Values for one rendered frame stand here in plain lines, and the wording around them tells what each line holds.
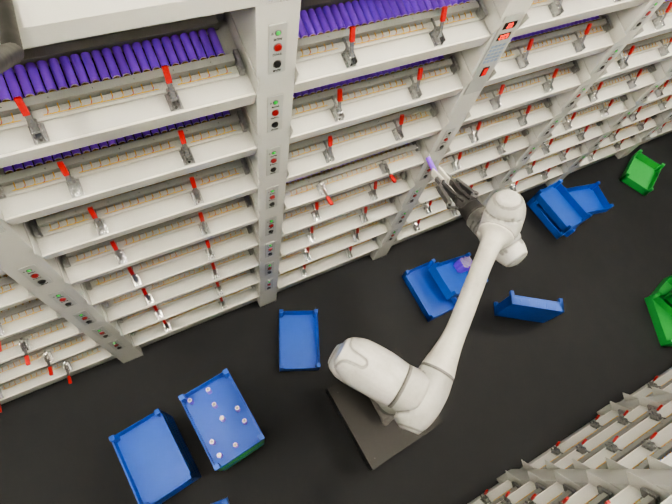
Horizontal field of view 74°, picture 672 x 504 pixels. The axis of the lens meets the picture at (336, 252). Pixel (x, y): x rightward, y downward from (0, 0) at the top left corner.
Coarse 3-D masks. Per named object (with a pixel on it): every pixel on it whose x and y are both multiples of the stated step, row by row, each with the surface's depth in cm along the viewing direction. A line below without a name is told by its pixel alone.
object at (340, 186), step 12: (420, 144) 173; (420, 156) 174; (336, 168) 164; (396, 168) 171; (408, 168) 174; (300, 180) 159; (348, 180) 164; (360, 180) 165; (372, 180) 168; (312, 192) 159; (336, 192) 162; (288, 204) 156; (300, 204) 157
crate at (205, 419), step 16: (208, 384) 176; (224, 384) 177; (208, 400) 174; (224, 400) 175; (240, 400) 175; (192, 416) 170; (208, 416) 171; (224, 416) 172; (240, 416) 173; (208, 432) 169; (224, 432) 170; (240, 432) 170; (256, 432) 171; (208, 448) 166; (224, 448) 167; (240, 448) 168; (224, 464) 160
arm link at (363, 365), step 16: (336, 352) 180; (352, 352) 122; (368, 352) 121; (384, 352) 123; (336, 368) 124; (352, 368) 120; (368, 368) 119; (384, 368) 119; (400, 368) 120; (352, 384) 122; (368, 384) 119; (384, 384) 118; (400, 384) 118; (384, 400) 120
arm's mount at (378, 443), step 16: (336, 384) 196; (336, 400) 194; (352, 400) 194; (368, 400) 195; (352, 416) 192; (368, 416) 193; (352, 432) 189; (368, 432) 190; (384, 432) 191; (400, 432) 191; (368, 448) 187; (384, 448) 188; (400, 448) 189; (368, 464) 186
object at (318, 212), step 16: (400, 176) 191; (352, 192) 184; (368, 192) 185; (384, 192) 188; (400, 192) 190; (304, 208) 177; (320, 208) 178; (336, 208) 180; (352, 208) 182; (288, 224) 174; (304, 224) 176
